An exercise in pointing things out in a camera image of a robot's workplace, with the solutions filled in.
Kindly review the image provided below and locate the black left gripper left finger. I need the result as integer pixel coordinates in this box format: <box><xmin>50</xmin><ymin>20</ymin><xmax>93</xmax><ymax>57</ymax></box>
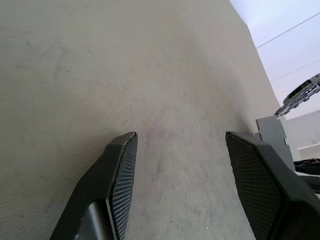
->
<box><xmin>49</xmin><ymin>131</ymin><xmax>139</xmax><ymax>240</ymax></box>

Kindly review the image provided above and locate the black frame base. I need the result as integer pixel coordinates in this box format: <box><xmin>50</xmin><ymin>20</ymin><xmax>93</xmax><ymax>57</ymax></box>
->
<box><xmin>292</xmin><ymin>157</ymin><xmax>320</xmax><ymax>194</ymax></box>

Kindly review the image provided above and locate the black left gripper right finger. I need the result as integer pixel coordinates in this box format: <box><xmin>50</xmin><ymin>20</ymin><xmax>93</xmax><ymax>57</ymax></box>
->
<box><xmin>225</xmin><ymin>130</ymin><xmax>320</xmax><ymax>240</ymax></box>

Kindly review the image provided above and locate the grey angular device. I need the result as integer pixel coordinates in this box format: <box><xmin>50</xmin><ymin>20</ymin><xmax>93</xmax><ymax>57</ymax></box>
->
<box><xmin>274</xmin><ymin>73</ymin><xmax>320</xmax><ymax>116</ymax></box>

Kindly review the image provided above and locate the grey notched panel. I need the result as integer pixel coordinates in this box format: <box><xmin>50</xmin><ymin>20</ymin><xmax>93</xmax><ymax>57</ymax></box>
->
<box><xmin>254</xmin><ymin>115</ymin><xmax>293</xmax><ymax>172</ymax></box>

